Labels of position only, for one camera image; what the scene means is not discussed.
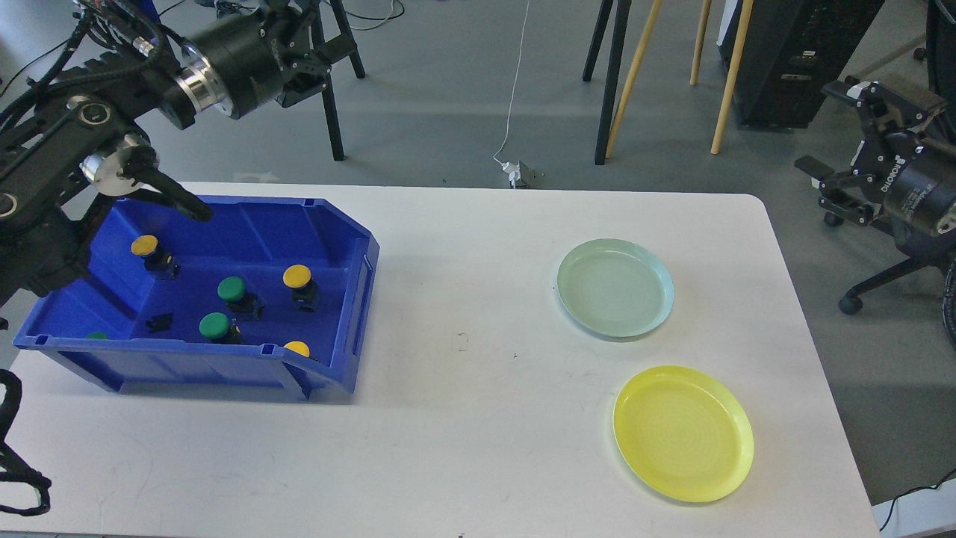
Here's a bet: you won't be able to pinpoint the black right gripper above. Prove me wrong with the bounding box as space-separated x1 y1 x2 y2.
793 81 954 236

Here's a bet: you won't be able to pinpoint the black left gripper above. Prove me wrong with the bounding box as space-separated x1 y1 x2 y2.
179 1 335 120

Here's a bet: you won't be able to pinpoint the green push button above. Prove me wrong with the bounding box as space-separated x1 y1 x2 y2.
217 276 264 321
199 312 242 344

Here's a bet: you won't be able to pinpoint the yellow push button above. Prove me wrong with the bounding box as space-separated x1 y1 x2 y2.
282 265 318 312
130 235 180 280

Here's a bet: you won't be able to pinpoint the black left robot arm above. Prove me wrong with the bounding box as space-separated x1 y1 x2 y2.
1 1 366 302

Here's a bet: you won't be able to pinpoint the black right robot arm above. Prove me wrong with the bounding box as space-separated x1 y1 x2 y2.
795 78 955 338

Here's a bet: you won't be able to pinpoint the light green plate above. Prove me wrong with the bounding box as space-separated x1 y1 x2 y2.
554 238 675 340

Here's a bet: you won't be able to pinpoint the yellow push button front edge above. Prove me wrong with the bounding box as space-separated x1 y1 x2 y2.
284 341 320 362

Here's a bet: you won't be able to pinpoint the yellow plate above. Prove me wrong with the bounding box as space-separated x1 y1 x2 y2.
612 365 756 504

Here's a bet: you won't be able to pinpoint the black tripod left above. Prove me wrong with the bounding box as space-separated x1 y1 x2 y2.
306 0 367 162

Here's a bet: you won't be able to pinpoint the black tripod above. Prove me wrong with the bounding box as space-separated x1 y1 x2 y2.
581 0 632 166
306 0 367 162

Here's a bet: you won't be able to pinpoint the black computer case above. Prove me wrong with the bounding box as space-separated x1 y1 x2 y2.
733 1 884 130

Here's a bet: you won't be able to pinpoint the black office chair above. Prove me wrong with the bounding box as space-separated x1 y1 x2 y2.
817 1 954 315

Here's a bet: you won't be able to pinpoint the wooden easel legs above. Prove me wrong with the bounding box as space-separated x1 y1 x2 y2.
605 0 755 159

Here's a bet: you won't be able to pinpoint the blue plastic storage bin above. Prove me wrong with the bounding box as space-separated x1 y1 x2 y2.
13 197 379 401

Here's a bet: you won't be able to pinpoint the black tripod right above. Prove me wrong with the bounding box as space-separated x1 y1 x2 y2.
581 0 632 166

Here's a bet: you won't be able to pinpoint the white plug adapter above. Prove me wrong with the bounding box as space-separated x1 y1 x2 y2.
501 161 537 188

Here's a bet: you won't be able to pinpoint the small black part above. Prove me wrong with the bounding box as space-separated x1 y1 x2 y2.
146 312 173 333

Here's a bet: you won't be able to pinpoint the white power cable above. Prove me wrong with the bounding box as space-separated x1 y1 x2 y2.
493 0 531 167

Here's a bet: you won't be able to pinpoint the black floor cable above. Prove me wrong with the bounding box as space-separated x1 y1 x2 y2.
880 469 956 535

